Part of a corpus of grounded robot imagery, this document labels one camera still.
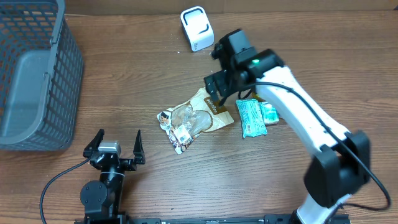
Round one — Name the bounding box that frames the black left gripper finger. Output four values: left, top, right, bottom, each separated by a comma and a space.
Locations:
83, 129, 104, 157
133, 129, 145, 161

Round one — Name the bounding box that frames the mint green wet wipes pack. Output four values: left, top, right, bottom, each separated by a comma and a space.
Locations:
236, 99, 267, 138

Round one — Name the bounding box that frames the brown snack packet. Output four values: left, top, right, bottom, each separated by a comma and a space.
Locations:
157, 88, 234, 154

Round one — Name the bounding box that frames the teal Kleenex tissue pack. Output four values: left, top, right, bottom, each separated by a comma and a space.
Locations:
259, 101, 279, 124

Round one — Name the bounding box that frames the yellow oil bottle silver cap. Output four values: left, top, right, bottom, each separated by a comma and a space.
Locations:
251, 93, 265, 102

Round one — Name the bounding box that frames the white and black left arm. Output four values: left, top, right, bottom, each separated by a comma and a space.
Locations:
80, 129, 146, 223

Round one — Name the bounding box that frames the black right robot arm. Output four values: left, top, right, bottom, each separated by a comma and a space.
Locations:
204, 47, 371, 223

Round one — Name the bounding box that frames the white barcode scanner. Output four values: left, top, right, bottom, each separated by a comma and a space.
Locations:
180, 6, 215, 52

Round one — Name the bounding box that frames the dark grey plastic basket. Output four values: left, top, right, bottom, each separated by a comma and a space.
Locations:
1, 0, 84, 151

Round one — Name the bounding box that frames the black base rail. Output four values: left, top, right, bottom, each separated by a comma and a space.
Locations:
74, 213, 351, 224

